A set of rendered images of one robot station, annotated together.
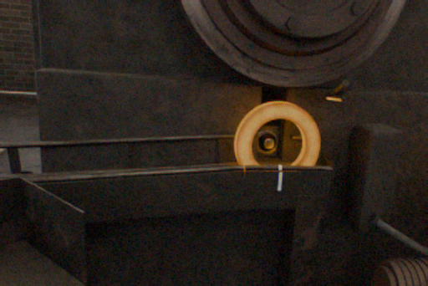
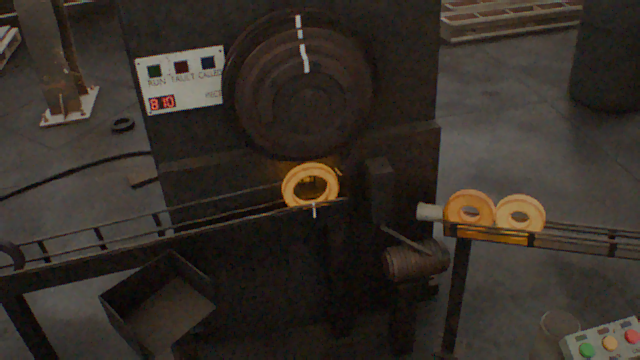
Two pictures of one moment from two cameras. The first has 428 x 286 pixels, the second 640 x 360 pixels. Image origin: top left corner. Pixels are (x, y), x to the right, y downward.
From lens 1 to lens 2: 98 cm
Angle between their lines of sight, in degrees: 19
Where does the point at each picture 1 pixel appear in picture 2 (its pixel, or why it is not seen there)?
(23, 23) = not seen: outside the picture
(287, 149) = (319, 181)
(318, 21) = (319, 140)
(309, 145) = (331, 187)
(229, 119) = (277, 173)
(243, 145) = (288, 195)
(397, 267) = (393, 255)
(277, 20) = (294, 145)
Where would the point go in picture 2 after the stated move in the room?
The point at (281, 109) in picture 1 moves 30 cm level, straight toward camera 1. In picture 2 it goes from (308, 171) to (299, 233)
